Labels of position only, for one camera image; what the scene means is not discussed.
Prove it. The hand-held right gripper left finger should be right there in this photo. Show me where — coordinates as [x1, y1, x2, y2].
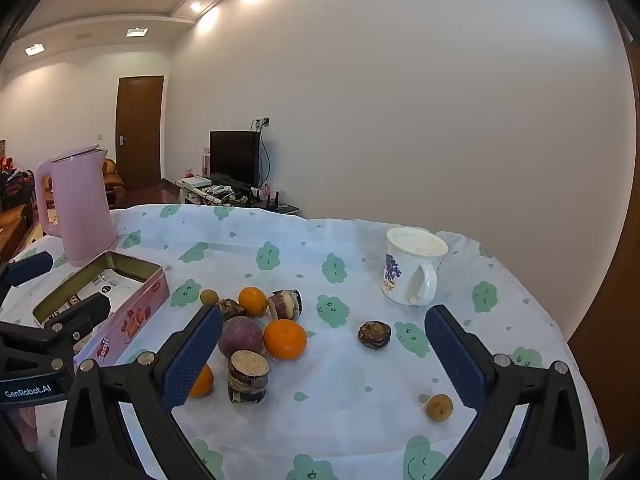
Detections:
[57, 302, 224, 480]

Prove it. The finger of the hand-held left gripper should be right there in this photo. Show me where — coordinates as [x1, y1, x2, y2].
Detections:
[0, 251, 53, 306]
[0, 294, 112, 363]

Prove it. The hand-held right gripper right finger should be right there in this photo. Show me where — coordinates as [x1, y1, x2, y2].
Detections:
[424, 304, 591, 480]

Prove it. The small orange mandarin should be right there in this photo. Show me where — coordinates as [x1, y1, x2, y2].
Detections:
[238, 286, 269, 317]
[189, 362, 215, 399]

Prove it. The pink biscuit tin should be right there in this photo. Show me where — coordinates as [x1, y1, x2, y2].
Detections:
[32, 251, 171, 368]

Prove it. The round purple passion fruit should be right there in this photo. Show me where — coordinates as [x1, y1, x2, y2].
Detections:
[218, 316, 266, 358]

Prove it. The brown walnut shell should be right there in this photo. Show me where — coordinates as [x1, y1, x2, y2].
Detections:
[216, 298, 247, 322]

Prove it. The dark brown water chestnut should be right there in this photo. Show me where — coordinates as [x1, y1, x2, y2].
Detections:
[357, 320, 392, 350]

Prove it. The large orange mandarin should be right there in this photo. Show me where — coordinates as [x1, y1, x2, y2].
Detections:
[263, 319, 308, 362]

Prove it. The black white printed card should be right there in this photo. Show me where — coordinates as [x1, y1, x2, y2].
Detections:
[47, 267, 147, 321]

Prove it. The brown wooden sofa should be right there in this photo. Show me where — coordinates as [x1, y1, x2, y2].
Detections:
[0, 205, 38, 261]

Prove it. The pink electric kettle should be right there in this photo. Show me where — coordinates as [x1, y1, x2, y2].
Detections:
[34, 144, 118, 267]

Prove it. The white printed mug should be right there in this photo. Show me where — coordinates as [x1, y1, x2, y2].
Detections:
[382, 227, 449, 307]

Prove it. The brown wooden armchair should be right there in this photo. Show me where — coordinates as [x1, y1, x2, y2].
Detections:
[102, 157, 127, 209]

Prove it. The brown wooden side door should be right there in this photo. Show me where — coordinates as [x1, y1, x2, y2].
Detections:
[567, 10, 640, 421]

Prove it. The brown wooden room door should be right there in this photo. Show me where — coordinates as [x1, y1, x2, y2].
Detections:
[116, 76, 165, 192]

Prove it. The low television stand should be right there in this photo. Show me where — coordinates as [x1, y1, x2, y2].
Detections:
[175, 175, 301, 213]

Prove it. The black television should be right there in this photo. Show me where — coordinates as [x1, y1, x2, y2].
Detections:
[209, 131, 262, 188]

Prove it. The black television cable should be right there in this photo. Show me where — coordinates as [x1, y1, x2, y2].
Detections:
[257, 127, 273, 186]

